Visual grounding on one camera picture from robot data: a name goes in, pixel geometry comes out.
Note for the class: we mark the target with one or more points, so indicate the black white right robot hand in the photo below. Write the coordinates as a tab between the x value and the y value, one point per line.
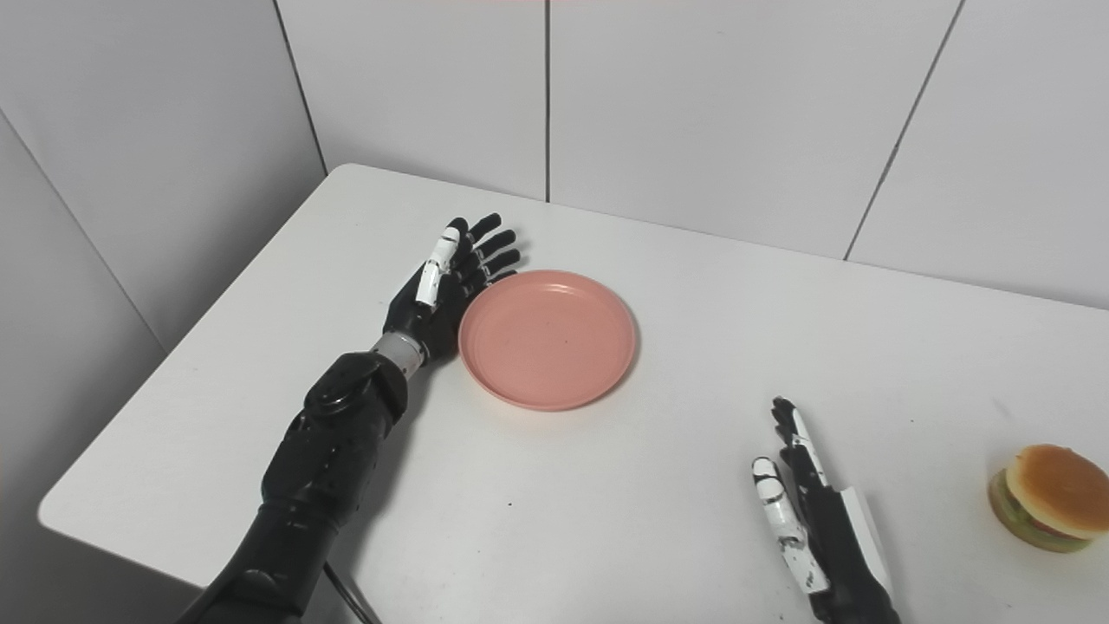
836	546

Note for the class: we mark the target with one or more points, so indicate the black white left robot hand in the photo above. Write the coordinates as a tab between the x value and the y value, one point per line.
416	316

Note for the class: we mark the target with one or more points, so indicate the pink round plate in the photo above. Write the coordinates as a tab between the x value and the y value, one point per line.
546	338

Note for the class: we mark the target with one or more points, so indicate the toy hamburger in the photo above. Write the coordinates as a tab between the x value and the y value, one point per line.
1053	485

